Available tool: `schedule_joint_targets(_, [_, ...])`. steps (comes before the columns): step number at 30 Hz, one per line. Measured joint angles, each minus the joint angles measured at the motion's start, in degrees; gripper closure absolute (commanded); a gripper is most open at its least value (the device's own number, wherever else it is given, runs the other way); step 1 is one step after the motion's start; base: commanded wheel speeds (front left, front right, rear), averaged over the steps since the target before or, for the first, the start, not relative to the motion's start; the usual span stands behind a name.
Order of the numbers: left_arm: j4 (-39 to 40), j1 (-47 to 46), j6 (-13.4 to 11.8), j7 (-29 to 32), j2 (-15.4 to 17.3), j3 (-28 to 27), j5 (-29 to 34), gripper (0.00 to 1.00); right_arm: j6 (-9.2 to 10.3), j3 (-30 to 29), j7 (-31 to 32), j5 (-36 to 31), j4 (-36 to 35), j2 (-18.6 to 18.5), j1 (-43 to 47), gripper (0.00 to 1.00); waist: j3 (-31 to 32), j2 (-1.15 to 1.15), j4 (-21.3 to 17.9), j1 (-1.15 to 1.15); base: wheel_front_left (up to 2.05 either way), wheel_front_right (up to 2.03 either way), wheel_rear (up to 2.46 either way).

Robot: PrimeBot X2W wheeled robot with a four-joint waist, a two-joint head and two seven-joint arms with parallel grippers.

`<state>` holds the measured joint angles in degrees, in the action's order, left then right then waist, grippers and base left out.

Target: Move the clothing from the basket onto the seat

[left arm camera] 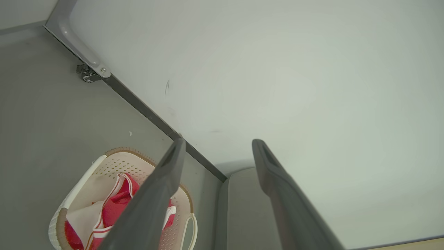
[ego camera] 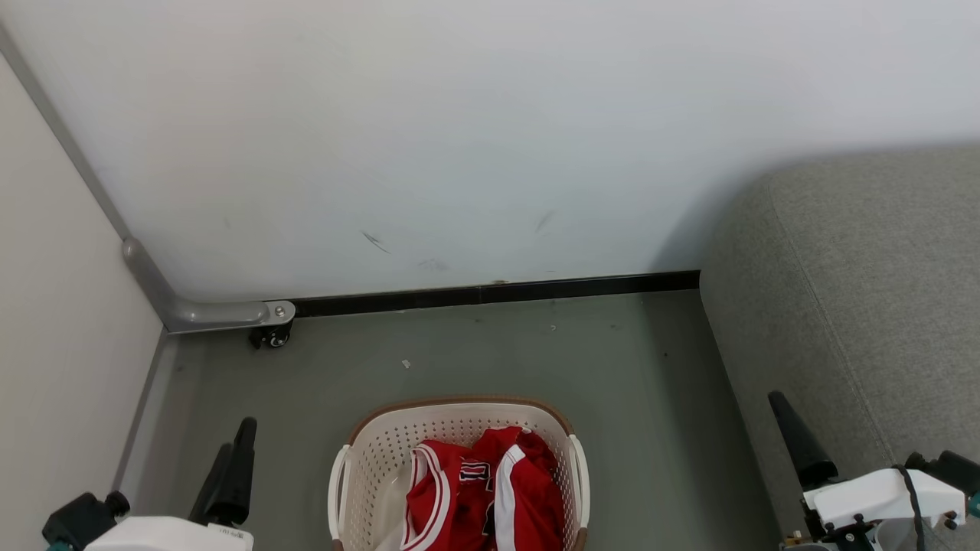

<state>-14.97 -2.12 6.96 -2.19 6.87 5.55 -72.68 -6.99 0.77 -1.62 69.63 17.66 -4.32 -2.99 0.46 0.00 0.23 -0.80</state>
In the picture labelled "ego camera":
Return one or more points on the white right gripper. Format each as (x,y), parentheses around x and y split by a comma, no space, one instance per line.
(873,497)

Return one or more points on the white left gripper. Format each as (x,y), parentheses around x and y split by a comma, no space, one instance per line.
(168,536)

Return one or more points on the grey fabric sofa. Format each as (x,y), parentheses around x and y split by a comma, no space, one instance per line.
(865,291)

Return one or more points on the black caster wheel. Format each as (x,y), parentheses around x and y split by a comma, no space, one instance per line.
(272,337)

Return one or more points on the cream plastic laundry basket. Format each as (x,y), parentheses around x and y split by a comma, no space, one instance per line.
(383,451)

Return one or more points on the black baseboard strip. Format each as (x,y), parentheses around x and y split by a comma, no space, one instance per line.
(498,293)

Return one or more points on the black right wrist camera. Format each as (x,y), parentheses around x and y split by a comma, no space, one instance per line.
(949,467)

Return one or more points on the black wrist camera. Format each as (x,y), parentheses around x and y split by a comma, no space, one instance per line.
(949,467)
(76,520)

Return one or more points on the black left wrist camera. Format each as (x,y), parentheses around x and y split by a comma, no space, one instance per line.
(76,520)

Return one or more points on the grey metal partition frame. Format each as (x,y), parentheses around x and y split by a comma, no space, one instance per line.
(199,314)

